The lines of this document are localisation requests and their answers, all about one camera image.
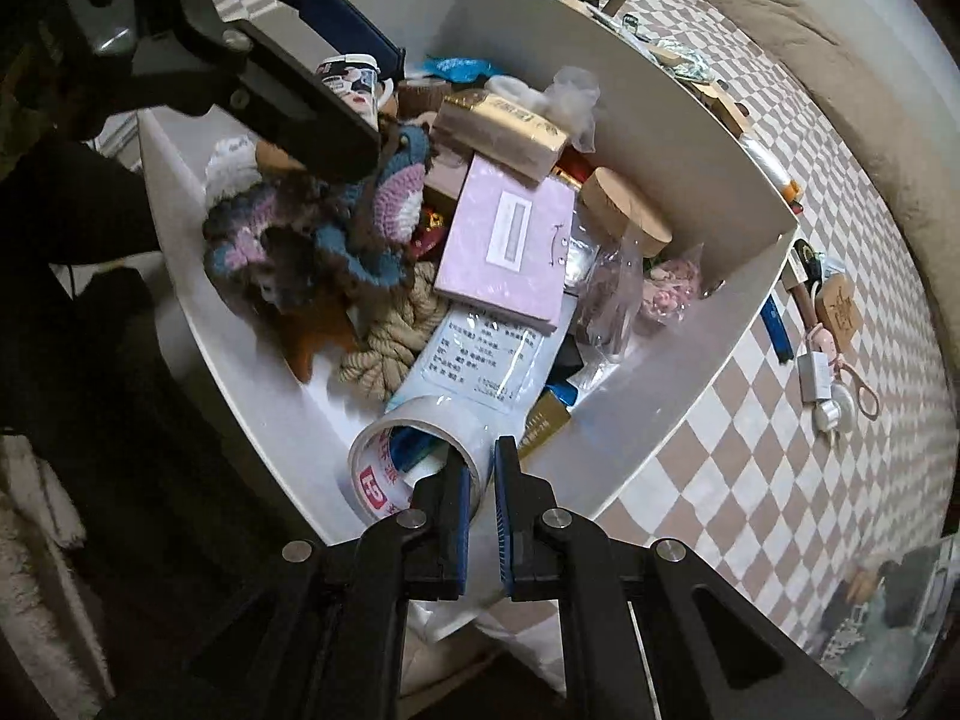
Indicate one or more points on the checkered bed sheet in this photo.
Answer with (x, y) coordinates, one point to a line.
(787, 510)

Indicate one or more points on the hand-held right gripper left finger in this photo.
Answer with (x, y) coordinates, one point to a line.
(459, 540)

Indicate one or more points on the cartoon printed tube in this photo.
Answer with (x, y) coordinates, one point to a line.
(352, 82)

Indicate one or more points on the white and blue packet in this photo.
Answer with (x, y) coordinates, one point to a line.
(480, 360)

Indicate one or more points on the silver foil bundle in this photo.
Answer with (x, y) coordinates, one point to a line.
(686, 64)

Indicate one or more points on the jar with wooden lid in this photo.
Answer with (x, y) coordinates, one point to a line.
(622, 206)

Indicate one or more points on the orange leather piece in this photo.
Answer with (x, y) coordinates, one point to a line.
(315, 337)

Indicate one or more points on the beige and gold box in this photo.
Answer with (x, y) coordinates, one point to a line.
(495, 131)

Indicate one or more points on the white fluffy rug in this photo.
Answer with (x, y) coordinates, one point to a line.
(30, 577)

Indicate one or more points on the beige quilt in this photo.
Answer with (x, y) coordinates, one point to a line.
(825, 30)

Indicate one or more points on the clear packing tape roll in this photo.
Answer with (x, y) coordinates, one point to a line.
(420, 416)

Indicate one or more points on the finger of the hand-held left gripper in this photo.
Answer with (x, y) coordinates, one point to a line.
(345, 15)
(300, 105)

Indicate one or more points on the blue tube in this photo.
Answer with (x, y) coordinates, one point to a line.
(776, 330)

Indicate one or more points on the clear plastic bag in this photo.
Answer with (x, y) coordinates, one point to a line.
(574, 94)

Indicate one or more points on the white charger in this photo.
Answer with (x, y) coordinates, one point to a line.
(816, 377)

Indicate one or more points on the clear plastic storage bin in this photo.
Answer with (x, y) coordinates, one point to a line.
(885, 615)

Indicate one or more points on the white bottle with orange cap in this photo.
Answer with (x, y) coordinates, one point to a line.
(769, 165)

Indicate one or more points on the blue and pink crochet pouch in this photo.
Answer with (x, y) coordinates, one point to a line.
(390, 202)

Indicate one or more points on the pink fabric flowers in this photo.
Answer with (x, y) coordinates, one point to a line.
(667, 289)

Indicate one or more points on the pink notebook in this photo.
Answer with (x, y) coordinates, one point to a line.
(480, 270)

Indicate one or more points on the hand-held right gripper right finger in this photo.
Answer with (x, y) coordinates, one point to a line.
(504, 532)

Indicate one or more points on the pink scissors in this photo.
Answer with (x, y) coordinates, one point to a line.
(823, 340)

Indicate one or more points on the white storage box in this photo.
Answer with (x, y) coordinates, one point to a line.
(660, 405)

